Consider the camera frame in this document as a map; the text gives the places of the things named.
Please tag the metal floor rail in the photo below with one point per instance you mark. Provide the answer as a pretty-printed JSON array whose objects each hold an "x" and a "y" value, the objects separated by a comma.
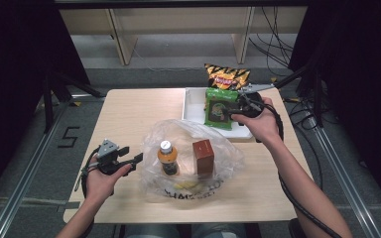
[
  {"x": 350, "y": 191},
  {"x": 20, "y": 188}
]

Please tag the person's left leg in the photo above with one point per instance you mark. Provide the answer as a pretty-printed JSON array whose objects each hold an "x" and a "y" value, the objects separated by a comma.
[{"x": 150, "y": 232}]

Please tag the green snack packet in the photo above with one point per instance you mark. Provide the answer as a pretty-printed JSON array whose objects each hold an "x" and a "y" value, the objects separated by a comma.
[{"x": 220, "y": 110}]

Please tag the black curtain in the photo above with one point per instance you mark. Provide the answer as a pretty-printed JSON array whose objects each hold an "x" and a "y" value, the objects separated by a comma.
[
  {"x": 360, "y": 66},
  {"x": 13, "y": 66}
]

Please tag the yellow floor tape piece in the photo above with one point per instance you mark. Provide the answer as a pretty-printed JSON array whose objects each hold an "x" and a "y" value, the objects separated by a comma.
[
  {"x": 293, "y": 99},
  {"x": 274, "y": 80},
  {"x": 76, "y": 103}
]

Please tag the person's left hand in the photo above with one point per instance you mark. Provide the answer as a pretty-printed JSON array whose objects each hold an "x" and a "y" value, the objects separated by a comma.
[{"x": 99, "y": 185}]

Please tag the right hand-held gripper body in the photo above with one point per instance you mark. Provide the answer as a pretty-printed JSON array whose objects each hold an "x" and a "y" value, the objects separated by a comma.
[{"x": 257, "y": 99}]

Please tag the black yellow chips bag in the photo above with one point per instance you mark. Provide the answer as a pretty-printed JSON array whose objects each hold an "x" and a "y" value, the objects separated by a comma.
[{"x": 226, "y": 77}]

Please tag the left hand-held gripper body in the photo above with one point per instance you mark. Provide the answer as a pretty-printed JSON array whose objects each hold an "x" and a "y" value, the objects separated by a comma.
[{"x": 107, "y": 148}]

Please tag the person's right hand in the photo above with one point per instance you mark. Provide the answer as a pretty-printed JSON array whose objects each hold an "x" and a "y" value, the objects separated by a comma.
[{"x": 263, "y": 127}]

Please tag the black floor tape numeral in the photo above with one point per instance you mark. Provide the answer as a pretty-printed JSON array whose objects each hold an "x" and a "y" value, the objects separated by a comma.
[{"x": 70, "y": 136}]

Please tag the clear plastic bag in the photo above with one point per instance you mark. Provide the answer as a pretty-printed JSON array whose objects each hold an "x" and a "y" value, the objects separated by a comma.
[{"x": 228, "y": 158}]

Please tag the person's right leg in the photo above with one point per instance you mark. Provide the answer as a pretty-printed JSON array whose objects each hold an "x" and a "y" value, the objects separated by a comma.
[{"x": 220, "y": 232}]

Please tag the black metal stand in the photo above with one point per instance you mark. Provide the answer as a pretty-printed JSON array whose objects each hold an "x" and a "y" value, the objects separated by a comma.
[
  {"x": 317, "y": 99},
  {"x": 48, "y": 105}
]

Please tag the person's leg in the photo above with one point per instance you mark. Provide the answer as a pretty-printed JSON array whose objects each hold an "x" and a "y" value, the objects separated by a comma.
[
  {"x": 150, "y": 232},
  {"x": 220, "y": 232}
]

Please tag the beige wooden desk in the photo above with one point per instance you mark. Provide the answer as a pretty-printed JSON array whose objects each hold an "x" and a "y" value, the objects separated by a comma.
[{"x": 178, "y": 20}]

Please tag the orange juice bottle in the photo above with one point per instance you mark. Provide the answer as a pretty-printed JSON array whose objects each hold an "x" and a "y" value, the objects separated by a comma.
[{"x": 167, "y": 158}]

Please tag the brown carton box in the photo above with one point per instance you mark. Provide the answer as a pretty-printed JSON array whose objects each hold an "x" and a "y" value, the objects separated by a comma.
[{"x": 203, "y": 157}]

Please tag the white plastic bin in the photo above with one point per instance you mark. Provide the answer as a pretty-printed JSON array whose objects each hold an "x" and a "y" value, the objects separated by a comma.
[{"x": 193, "y": 109}]

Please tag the yellow item in bag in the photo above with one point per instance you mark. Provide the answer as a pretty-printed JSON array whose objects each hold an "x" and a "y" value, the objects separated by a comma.
[{"x": 188, "y": 185}]

